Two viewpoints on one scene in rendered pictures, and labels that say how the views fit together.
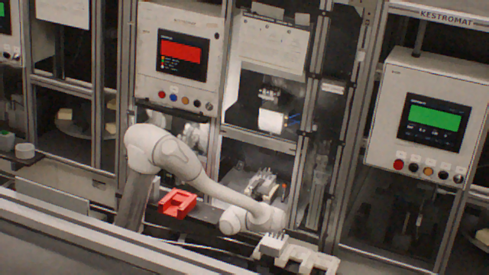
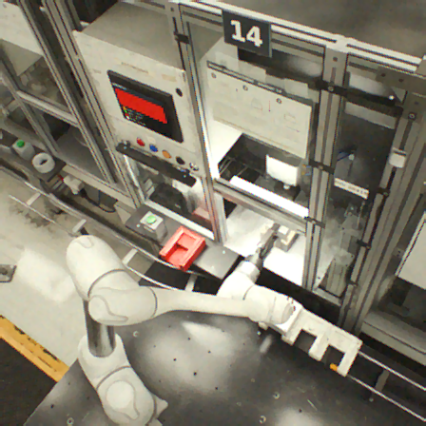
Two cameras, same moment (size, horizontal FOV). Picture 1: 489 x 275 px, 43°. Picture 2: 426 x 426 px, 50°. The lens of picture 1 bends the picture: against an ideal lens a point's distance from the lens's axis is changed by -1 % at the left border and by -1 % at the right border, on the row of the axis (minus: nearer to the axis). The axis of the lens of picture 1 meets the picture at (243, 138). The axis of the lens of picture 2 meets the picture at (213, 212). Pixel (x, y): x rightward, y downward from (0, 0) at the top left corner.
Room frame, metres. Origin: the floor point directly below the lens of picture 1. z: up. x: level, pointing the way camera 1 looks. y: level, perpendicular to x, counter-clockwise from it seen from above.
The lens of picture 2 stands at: (1.66, -0.29, 2.62)
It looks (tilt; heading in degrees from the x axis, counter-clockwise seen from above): 56 degrees down; 25
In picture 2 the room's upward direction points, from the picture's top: 11 degrees counter-clockwise
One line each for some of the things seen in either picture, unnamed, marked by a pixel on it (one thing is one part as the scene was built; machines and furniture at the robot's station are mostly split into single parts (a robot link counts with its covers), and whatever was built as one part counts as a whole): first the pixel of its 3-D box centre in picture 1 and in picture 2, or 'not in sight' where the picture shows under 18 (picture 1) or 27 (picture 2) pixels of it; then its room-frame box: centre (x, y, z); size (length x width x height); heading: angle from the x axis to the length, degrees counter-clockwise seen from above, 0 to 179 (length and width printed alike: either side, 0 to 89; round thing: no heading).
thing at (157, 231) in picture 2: (150, 186); (155, 225); (2.58, 0.42, 0.97); 0.08 x 0.08 x 0.12; 71
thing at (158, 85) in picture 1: (189, 53); (164, 88); (2.75, 0.30, 1.60); 0.42 x 0.29 x 0.46; 71
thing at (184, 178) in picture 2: (172, 109); (154, 161); (2.62, 0.34, 1.37); 0.36 x 0.04 x 0.04; 71
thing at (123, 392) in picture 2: not in sight; (125, 399); (1.89, 0.32, 0.85); 0.18 x 0.16 x 0.22; 52
